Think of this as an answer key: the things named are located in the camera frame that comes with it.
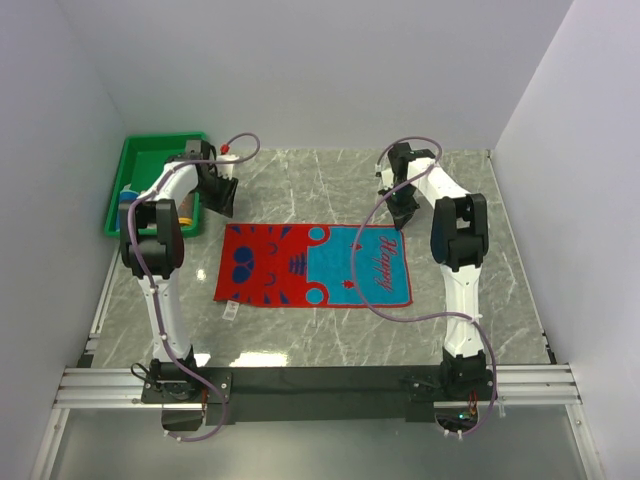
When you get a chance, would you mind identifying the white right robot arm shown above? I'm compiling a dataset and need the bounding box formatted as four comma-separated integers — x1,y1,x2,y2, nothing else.
379,140,491,399

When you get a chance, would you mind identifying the red and blue towel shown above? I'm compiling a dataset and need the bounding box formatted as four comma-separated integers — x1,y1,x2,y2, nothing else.
214,223,413,308

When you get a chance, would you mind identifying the aluminium rail frame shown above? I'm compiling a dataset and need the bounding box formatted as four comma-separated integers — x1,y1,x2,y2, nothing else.
31,363,604,479

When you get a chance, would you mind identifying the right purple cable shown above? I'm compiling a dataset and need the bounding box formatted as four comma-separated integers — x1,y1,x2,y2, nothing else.
350,137,499,438

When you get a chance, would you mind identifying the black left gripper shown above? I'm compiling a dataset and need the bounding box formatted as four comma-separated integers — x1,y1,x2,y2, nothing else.
195,171,239,218

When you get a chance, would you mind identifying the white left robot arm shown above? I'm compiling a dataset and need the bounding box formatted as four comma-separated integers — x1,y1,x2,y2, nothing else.
119,139,243,402

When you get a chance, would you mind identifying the orange and grey towel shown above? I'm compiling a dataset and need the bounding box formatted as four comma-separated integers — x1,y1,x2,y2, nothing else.
178,193,196,228

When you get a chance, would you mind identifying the green plastic tray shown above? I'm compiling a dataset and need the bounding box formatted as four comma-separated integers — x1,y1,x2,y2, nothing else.
104,132,208,238

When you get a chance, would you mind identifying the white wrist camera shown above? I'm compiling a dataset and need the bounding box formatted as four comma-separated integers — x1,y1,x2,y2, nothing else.
212,144,240,180
375,165,395,195

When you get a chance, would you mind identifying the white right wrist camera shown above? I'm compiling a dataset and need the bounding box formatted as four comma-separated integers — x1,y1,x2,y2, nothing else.
375,165,395,195

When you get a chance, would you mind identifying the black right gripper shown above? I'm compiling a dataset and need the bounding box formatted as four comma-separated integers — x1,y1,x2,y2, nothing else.
380,181,420,231

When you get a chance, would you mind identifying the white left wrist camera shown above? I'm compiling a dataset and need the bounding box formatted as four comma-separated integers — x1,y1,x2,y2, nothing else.
212,144,240,180

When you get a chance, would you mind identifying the black base beam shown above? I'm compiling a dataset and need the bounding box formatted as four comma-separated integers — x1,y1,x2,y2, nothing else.
141,365,495,426

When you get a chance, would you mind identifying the blue rolled towel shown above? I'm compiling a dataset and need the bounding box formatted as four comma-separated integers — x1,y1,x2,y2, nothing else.
115,184,140,232

